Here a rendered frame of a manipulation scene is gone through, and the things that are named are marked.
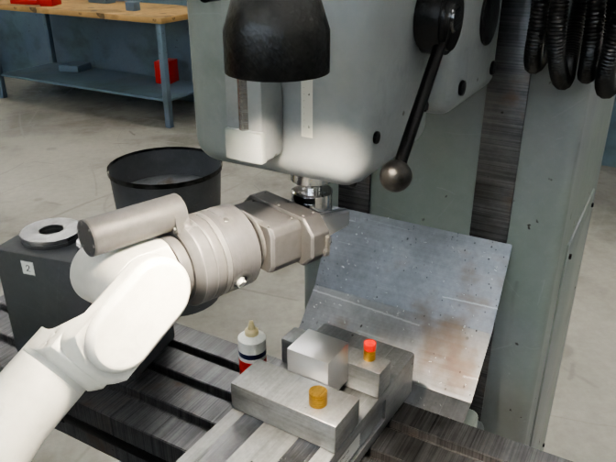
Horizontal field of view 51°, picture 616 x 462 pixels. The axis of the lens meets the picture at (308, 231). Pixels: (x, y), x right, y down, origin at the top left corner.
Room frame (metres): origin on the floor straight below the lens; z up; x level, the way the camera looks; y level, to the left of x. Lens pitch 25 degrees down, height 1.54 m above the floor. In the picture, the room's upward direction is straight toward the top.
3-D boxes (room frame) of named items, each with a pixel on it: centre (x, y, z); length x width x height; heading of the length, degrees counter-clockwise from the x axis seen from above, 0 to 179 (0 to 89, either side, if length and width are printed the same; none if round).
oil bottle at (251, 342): (0.78, 0.08, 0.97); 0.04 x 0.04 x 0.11
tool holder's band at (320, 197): (0.68, 0.00, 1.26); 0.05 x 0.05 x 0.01
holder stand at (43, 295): (0.88, 0.34, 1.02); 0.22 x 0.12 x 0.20; 71
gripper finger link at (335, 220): (0.66, -0.03, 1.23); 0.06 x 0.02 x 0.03; 133
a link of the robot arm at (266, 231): (0.62, 0.06, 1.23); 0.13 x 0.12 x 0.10; 43
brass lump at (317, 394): (0.61, -0.01, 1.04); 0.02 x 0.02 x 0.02
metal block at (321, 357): (0.68, -0.01, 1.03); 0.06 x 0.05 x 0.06; 58
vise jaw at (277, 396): (0.63, 0.02, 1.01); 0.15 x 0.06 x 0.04; 58
